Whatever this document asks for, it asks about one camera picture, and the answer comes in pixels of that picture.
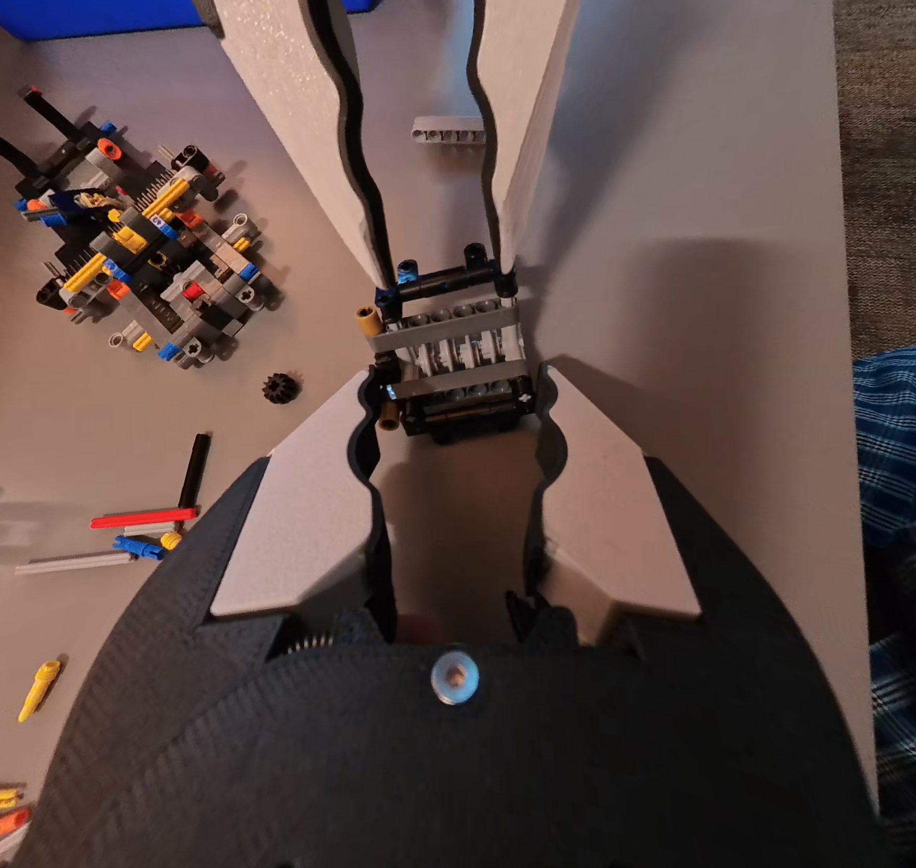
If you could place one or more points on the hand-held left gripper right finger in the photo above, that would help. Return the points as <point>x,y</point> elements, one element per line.
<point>608,524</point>

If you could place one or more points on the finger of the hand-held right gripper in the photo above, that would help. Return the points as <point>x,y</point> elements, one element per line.
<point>522,59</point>
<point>286,59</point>

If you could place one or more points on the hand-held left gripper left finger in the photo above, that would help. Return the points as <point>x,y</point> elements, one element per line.
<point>300,524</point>

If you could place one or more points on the small grey lego engine assembly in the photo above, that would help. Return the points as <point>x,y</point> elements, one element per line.
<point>458,360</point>

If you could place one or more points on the black lego beam with pins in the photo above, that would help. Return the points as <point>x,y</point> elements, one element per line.
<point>444,279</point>

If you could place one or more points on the light grey lego beam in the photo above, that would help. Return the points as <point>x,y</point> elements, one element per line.
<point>444,131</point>

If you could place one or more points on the black lego axle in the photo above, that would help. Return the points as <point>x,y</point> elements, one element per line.
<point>194,471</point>

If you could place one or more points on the short yellow lego pin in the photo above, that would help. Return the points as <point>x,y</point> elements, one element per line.
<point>172,541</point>

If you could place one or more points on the black lego gear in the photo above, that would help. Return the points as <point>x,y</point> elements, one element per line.
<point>283,389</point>

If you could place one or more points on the short grey lego axle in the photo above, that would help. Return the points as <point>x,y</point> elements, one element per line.
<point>150,530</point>

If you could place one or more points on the red lego axle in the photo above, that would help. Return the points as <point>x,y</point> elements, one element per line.
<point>143,517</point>

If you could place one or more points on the blue lego pin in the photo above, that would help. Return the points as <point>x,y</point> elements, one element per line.
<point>136,546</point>

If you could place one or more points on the long grey lego axle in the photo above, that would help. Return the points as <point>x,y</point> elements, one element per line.
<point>71,562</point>

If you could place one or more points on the large multicoloured lego assembly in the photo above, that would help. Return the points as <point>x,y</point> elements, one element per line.
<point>143,260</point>

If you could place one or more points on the yellow pointed lego pin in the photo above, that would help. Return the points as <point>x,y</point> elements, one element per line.
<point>39,689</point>

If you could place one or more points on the orange lego pin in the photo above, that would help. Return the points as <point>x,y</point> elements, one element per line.
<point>11,823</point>

